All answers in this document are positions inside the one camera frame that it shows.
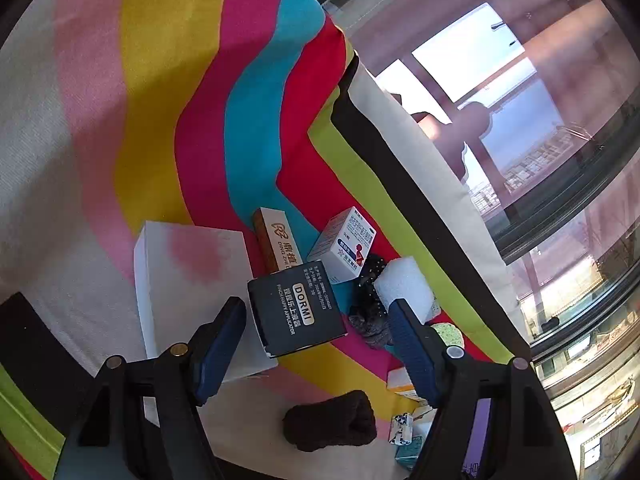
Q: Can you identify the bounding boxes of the rainbow striped tablecloth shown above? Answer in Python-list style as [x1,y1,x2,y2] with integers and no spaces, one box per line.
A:
[1,0,529,479]

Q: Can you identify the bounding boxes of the large white flat box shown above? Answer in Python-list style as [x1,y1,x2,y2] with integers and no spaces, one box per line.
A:
[134,221,278,429]

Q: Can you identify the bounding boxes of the white blue medicine box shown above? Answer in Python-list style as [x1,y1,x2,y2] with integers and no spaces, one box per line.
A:
[307,207,376,284]

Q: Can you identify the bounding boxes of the small blue patterned packet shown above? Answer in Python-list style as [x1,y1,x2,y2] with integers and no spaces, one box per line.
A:
[388,413,413,446]

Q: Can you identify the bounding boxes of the purple storage box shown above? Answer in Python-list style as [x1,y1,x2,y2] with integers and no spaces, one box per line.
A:
[462,399,491,479]

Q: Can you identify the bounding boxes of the brown orange slim box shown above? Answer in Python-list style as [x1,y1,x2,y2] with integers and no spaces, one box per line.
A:
[252,207,303,273]

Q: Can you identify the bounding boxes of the orange white tissue pack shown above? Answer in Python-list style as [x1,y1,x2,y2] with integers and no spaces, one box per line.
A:
[386,367,426,404]

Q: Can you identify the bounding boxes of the black DORMI box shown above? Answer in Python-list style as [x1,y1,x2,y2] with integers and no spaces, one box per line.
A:
[247,261,347,358]

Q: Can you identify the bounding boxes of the teal foil toothpaste box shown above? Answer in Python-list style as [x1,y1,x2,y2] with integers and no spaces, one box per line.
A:
[395,434,424,471]

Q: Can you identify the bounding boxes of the black dotted grey cloth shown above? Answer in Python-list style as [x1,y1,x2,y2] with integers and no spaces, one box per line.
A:
[348,254,393,350]

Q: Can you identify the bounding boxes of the white foam block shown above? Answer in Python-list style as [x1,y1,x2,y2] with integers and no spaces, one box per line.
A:
[373,257,440,324]

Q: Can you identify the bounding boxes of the green speckled round sponge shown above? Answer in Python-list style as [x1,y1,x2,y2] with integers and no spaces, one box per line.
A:
[431,323,465,348]

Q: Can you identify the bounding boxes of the dark brown knitted sleeve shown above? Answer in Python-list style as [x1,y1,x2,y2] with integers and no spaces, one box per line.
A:
[282,390,378,453]

